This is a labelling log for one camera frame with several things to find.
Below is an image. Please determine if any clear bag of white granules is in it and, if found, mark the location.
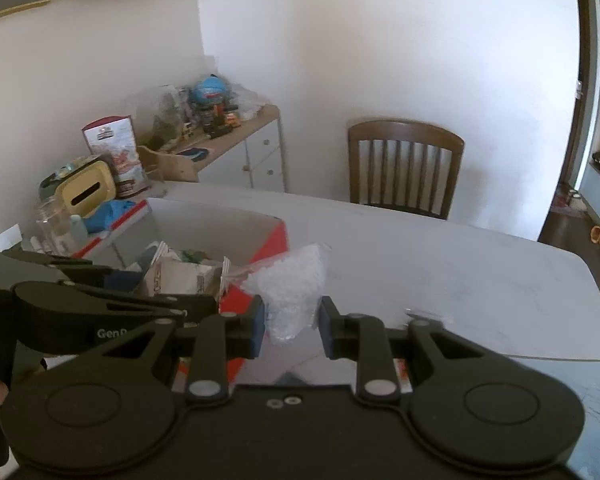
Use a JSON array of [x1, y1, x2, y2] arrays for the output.
[[242, 242, 332, 346]]

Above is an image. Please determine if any blue globe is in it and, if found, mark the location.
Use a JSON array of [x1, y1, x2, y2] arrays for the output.
[[188, 75, 230, 107]]

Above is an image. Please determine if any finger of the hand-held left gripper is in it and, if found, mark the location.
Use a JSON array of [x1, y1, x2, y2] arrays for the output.
[[2, 249, 146, 292], [70, 284, 217, 326]]

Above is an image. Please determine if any wooden slatted chair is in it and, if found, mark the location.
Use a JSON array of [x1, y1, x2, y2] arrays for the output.
[[347, 118, 466, 221]]

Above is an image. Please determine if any blue cloth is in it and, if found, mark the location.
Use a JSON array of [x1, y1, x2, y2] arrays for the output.
[[82, 199, 140, 234]]

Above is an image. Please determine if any small wooden desk organizer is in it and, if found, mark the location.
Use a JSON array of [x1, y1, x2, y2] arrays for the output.
[[138, 144, 212, 184]]

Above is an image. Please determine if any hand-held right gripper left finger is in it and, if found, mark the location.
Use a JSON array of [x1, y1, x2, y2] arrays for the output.
[[97, 294, 268, 403]]

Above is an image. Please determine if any clear plastic wrapping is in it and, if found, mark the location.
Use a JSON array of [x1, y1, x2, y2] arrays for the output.
[[125, 85, 191, 148]]

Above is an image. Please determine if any clear glass jar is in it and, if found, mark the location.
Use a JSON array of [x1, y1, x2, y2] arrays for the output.
[[33, 194, 79, 257]]

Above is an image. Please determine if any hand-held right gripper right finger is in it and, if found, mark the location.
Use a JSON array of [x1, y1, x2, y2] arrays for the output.
[[319, 295, 488, 403]]

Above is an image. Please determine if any red and white cardboard box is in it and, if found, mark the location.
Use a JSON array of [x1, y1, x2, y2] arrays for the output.
[[75, 197, 413, 396]]

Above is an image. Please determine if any red and white paper bag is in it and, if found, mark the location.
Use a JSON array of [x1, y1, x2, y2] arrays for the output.
[[82, 115, 149, 199]]

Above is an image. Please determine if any white cabinet with wooden top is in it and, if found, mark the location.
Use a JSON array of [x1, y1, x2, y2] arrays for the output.
[[139, 104, 286, 194]]

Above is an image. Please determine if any yellow tissue box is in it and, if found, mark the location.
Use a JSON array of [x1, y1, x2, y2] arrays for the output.
[[54, 164, 117, 219]]

